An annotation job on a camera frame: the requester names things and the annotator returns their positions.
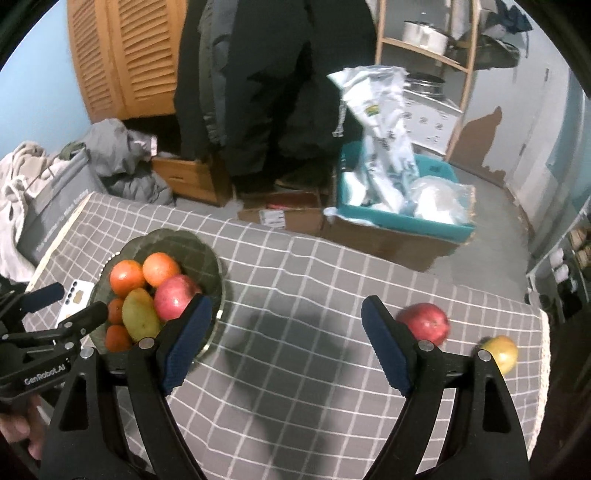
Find metal pot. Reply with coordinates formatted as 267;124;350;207
406;72;446;100

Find green glass plate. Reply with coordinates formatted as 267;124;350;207
90;228;228;365

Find white smartphone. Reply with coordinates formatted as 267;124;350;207
56;280;96;329

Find wooden drawer cabinet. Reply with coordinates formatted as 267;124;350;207
151;154;234;208

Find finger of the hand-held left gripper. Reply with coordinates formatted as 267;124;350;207
0;301;109;356
0;282;65;324

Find white printed plastic bag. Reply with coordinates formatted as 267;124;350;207
328;65;421;215

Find teal plastic crate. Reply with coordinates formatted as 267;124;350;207
322;141;477;273

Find beige cloth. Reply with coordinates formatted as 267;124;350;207
0;142;70;282

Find wooden shelf rack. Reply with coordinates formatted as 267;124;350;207
375;0;491;162

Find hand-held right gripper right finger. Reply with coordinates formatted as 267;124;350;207
361;295;532;480

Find dark green cloth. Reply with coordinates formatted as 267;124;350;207
480;0;536;70

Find white shoe rack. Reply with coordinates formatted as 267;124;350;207
526;217;591;324

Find grey clothing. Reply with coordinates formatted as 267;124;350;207
83;117;176;206

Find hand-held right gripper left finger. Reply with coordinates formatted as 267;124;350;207
39;293;214;480

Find red apple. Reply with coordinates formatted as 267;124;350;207
154;274;202;322
396;303;451;347

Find dark hanging coats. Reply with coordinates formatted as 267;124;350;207
173;0;379;195

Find wooden louvre wardrobe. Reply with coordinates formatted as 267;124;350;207
67;0;190;121

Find clear plastic bag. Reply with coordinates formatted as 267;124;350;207
409;176;476;227

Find grey checked tablecloth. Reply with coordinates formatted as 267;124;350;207
23;191;552;480

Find person's left hand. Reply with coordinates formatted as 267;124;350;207
0;394;49;462

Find yellow green apple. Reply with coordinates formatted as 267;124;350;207
480;335;519;376

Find orange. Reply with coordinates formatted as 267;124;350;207
110;260;147;298
142;252;182;288

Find green mango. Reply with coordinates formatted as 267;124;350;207
122;287;161;343

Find grey printed bag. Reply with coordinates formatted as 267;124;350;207
16;148;112;266

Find flat cardboard box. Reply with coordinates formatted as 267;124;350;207
238;189;326;236

